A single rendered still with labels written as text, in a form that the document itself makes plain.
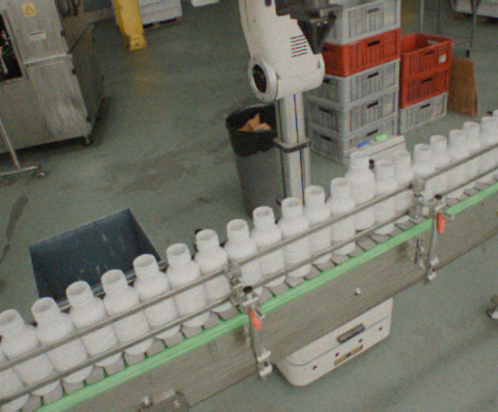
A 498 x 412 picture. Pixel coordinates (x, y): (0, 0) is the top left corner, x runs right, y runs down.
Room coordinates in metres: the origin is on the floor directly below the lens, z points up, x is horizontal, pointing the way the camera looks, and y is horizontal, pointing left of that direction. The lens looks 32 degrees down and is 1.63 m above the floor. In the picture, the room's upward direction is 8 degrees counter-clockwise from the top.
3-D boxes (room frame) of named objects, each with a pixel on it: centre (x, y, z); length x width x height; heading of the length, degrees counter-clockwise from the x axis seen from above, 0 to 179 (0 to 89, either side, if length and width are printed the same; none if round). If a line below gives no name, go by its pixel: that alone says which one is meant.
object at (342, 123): (3.24, -0.89, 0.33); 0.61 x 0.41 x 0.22; 121
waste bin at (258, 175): (2.50, -0.16, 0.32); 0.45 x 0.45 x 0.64
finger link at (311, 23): (0.97, -0.18, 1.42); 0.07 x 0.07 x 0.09; 31
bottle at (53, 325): (0.52, 0.34, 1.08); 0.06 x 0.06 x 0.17
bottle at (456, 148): (0.91, -0.50, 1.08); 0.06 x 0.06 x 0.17
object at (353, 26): (3.24, -0.89, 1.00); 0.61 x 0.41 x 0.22; 122
